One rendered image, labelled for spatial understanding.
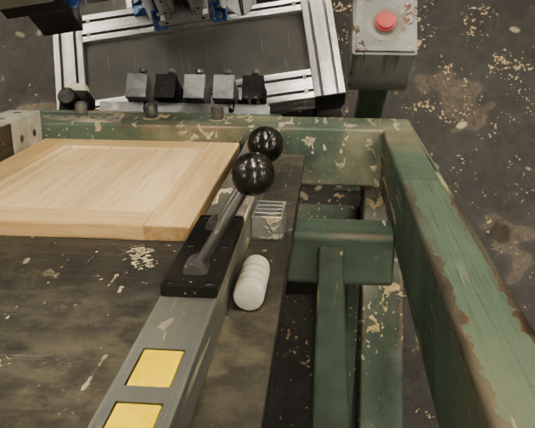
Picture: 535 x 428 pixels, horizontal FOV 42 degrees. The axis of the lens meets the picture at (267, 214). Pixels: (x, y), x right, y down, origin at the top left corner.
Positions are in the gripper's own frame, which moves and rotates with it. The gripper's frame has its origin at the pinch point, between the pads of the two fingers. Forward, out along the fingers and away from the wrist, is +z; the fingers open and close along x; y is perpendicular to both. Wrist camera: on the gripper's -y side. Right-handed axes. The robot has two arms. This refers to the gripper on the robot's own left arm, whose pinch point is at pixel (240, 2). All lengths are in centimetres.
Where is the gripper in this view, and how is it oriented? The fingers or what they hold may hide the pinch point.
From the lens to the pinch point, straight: 88.8
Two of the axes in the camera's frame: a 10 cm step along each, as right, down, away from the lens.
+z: 1.2, 6.5, 7.5
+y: 0.5, 7.5, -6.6
